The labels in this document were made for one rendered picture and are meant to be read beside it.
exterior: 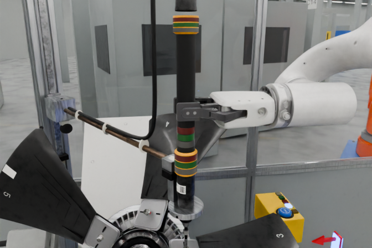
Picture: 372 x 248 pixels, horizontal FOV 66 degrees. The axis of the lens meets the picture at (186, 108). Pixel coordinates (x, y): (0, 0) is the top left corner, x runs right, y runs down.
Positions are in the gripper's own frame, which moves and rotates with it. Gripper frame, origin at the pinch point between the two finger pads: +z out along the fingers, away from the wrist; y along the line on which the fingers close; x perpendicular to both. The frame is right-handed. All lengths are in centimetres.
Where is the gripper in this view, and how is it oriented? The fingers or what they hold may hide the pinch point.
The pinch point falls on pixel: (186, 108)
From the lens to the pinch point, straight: 51.4
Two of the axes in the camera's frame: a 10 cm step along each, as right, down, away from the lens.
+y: -1.6, -2.5, 9.6
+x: 0.1, -9.7, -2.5
